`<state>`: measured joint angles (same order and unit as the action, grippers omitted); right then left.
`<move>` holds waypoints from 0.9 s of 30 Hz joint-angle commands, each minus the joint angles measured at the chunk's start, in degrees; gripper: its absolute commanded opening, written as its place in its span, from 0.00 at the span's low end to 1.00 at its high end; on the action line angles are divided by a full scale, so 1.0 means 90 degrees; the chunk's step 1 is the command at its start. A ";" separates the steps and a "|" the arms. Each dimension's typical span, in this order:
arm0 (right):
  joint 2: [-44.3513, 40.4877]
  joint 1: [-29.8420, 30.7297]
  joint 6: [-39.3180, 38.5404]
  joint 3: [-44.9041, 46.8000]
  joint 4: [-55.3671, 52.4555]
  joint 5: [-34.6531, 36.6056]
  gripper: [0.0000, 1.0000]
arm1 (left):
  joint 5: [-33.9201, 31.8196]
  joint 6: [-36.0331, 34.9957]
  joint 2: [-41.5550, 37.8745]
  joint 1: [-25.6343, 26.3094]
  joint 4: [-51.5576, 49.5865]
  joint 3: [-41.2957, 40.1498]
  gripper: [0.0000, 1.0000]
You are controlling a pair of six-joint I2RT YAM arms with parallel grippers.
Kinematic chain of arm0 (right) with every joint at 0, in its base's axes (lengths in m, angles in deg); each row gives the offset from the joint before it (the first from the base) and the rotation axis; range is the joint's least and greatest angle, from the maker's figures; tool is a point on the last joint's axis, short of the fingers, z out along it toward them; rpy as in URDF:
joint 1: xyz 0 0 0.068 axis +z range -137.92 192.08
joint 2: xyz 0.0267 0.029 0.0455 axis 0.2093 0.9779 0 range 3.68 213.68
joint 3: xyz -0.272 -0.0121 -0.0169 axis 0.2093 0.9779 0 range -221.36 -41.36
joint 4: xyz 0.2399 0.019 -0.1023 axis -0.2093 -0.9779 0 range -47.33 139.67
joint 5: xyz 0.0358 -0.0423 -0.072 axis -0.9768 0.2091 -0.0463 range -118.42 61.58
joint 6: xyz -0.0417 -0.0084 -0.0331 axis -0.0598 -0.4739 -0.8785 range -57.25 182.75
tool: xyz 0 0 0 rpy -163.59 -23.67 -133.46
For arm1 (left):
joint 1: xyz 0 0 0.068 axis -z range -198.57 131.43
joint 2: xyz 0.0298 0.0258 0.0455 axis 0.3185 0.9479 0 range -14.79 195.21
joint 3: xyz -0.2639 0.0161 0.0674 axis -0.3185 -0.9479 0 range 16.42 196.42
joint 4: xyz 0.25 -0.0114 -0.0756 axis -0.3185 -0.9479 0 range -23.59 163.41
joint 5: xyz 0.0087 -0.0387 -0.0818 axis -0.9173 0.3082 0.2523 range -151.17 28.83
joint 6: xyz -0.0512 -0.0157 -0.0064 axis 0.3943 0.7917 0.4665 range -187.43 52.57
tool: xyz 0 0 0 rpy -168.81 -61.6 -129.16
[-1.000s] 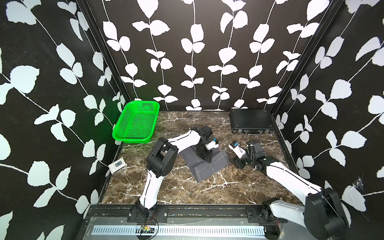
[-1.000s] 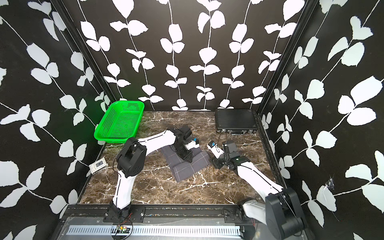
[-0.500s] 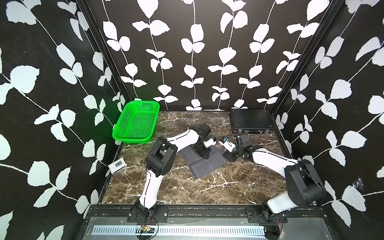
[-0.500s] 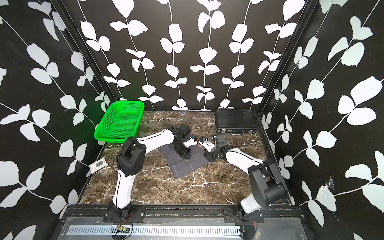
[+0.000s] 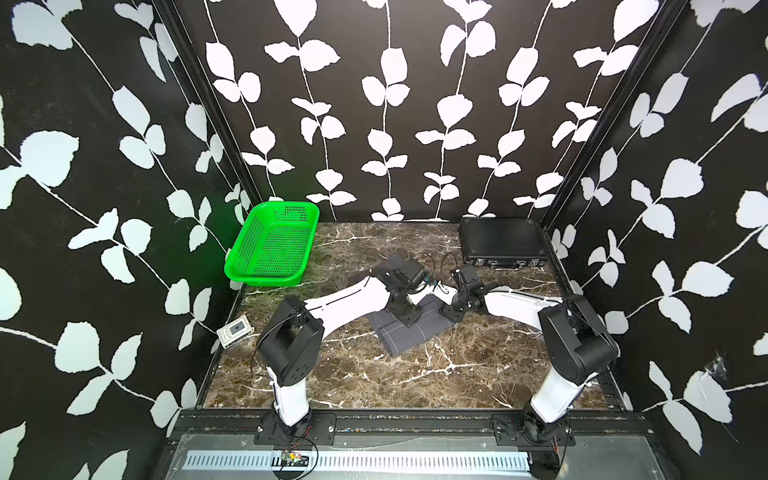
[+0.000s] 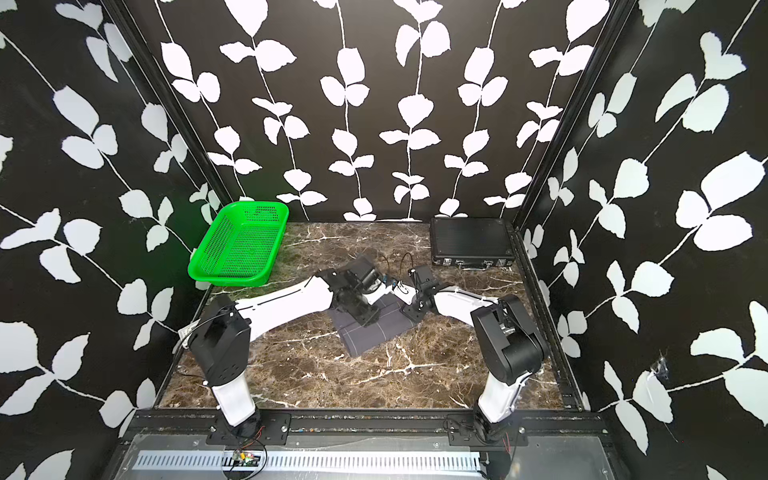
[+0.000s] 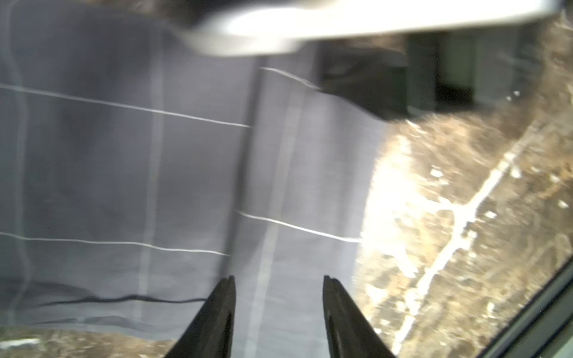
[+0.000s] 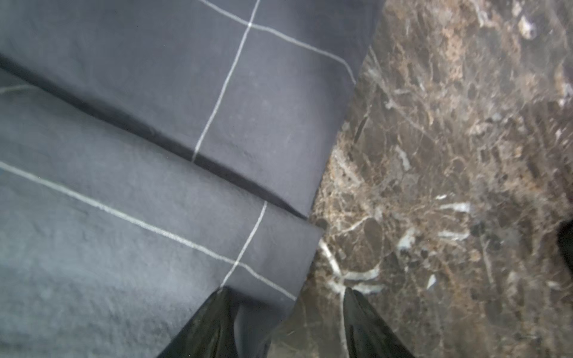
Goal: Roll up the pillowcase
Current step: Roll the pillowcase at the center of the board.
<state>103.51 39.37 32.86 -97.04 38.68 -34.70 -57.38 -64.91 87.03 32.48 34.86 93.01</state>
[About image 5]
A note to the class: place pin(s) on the grey checked pillowcase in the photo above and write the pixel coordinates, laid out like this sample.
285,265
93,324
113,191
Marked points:
398,339

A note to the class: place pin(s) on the small circuit board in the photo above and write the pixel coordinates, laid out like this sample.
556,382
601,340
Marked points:
292,459

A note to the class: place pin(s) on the small white digital meter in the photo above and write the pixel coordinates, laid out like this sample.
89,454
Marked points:
234,331

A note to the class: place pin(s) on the white slotted cable duct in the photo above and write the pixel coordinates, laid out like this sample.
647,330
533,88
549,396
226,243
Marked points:
491,463

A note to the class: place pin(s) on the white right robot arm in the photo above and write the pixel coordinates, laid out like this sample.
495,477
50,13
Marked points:
578,344

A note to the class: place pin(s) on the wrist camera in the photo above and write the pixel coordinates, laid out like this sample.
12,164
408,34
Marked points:
443,292
421,291

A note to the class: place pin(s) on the black front mounting rail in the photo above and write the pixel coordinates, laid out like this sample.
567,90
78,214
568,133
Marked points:
506,427

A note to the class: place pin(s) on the green plastic basket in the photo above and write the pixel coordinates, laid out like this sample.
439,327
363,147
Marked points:
274,244

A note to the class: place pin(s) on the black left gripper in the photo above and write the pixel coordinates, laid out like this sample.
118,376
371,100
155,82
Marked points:
413,317

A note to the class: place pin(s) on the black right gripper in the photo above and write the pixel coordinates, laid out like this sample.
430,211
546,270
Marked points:
449,312

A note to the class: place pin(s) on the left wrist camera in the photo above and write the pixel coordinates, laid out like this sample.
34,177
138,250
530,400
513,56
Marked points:
421,291

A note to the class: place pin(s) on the black hard carrying case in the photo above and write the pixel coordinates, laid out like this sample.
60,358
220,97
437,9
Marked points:
502,242

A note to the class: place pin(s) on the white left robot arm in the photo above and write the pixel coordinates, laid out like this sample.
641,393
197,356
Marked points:
291,342

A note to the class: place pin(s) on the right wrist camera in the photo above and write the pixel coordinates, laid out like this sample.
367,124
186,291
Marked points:
443,292

